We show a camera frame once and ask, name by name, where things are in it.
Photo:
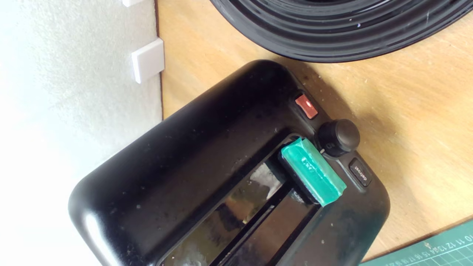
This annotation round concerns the black two-slot toaster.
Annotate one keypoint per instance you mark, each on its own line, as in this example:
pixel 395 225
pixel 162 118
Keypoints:
pixel 203 147

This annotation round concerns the black toaster knob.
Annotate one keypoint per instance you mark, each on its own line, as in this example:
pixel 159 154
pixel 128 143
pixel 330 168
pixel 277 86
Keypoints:
pixel 340 136

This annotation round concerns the green cutting mat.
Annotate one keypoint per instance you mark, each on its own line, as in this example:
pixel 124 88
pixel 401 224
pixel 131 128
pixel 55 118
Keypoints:
pixel 436 251

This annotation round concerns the green taped toaster lever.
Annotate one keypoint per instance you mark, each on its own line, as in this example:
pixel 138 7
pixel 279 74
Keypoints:
pixel 314 173

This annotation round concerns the black ribbed plate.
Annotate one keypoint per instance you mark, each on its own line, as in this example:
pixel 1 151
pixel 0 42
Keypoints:
pixel 332 33

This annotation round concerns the red toaster button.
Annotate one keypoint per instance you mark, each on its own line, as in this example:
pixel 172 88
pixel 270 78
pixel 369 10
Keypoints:
pixel 306 106

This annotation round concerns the white wall clip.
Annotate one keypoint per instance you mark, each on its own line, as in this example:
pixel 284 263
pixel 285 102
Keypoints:
pixel 147 61
pixel 131 2

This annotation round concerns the black defrost button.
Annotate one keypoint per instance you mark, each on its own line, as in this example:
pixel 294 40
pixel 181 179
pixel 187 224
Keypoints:
pixel 360 172

